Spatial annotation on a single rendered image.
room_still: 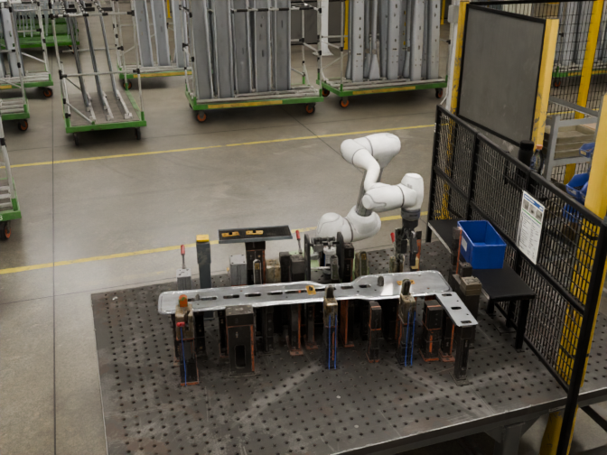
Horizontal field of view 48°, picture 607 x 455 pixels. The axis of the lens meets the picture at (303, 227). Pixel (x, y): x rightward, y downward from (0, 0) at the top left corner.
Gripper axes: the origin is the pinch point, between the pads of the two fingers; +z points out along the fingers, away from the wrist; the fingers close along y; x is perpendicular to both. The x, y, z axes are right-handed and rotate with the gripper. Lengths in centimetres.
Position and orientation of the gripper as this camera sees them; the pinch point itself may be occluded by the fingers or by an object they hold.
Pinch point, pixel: (407, 256)
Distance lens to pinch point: 327.3
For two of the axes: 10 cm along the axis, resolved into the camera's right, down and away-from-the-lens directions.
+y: 1.6, 4.0, -9.0
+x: 9.9, -0.7, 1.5
